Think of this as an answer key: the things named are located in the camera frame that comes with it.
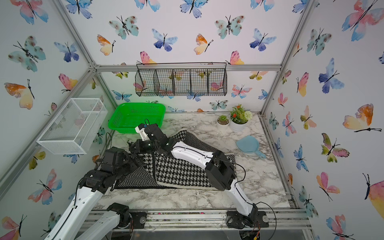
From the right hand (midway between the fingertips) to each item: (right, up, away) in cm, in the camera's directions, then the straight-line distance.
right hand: (127, 149), depth 72 cm
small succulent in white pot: (+51, +14, +32) cm, 62 cm away
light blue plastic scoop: (+70, -1, +34) cm, 78 cm away
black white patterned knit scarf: (+15, -13, +10) cm, 22 cm away
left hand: (+4, -7, +5) cm, 9 cm away
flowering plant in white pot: (+60, +17, +25) cm, 67 cm away
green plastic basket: (-21, +19, +46) cm, 54 cm away
